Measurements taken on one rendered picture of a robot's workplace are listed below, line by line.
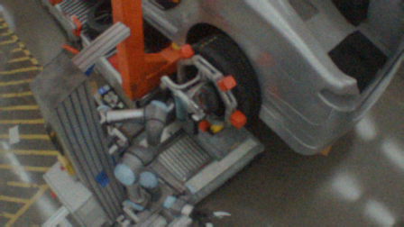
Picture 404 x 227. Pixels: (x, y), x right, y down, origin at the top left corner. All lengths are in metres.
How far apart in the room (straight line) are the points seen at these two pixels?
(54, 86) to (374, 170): 3.29
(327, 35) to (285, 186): 1.43
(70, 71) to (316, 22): 2.44
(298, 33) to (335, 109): 0.52
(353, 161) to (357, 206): 0.53
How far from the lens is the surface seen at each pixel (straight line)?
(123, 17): 2.83
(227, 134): 3.73
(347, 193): 3.96
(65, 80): 1.84
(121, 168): 2.19
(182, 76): 3.31
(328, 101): 2.54
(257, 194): 3.74
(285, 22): 2.51
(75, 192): 2.45
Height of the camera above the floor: 3.40
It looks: 56 degrees down
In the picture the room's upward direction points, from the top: 2 degrees clockwise
